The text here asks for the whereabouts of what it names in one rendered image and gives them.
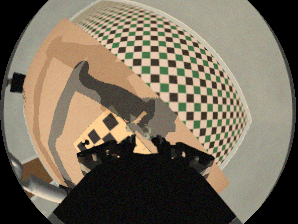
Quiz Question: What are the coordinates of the chessboard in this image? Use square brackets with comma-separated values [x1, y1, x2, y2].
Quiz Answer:
[73, 105, 151, 154]

